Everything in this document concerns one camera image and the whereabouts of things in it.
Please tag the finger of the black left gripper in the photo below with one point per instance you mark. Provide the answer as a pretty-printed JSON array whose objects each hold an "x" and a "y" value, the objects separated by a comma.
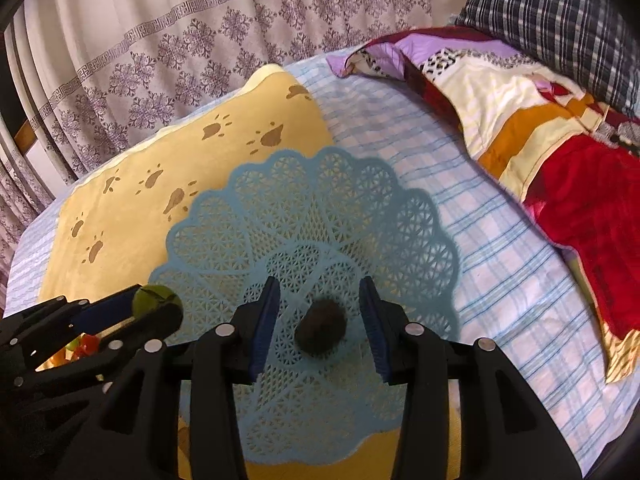
[
  {"x": 128, "y": 336},
  {"x": 47, "y": 327}
]

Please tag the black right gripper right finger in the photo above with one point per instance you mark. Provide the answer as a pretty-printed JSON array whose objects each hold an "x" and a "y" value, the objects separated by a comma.
[{"x": 506, "y": 433}]

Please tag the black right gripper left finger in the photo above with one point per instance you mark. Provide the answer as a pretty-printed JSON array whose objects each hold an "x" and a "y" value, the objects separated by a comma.
[{"x": 132, "y": 431}]

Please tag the large green fruit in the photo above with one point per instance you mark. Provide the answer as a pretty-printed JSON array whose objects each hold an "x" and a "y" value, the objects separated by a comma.
[{"x": 149, "y": 298}]

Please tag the dark brown fruit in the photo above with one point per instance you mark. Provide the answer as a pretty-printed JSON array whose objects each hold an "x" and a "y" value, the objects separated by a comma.
[{"x": 322, "y": 327}]

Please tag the orange fruit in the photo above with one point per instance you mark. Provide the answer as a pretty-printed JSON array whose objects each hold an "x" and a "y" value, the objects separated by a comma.
[{"x": 60, "y": 358}]

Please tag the red tomato left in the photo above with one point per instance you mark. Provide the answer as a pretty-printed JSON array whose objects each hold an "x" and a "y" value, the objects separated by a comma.
[{"x": 88, "y": 345}]

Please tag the yellow paw print towel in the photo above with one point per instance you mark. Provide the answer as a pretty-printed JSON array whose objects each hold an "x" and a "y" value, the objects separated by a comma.
[{"x": 112, "y": 229}]

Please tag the blue plaid bed sheet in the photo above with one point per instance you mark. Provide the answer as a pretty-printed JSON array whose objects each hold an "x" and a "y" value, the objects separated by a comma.
[{"x": 513, "y": 286}]

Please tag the blue lace plastic basket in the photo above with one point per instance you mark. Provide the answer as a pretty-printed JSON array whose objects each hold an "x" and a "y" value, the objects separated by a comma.
[{"x": 318, "y": 225}]

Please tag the purple patterned curtain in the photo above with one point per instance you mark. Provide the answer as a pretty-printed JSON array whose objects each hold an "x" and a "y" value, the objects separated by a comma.
[{"x": 98, "y": 77}]

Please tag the dark plaid pillow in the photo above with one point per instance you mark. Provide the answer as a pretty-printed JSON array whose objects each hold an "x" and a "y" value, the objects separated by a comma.
[{"x": 588, "y": 41}]

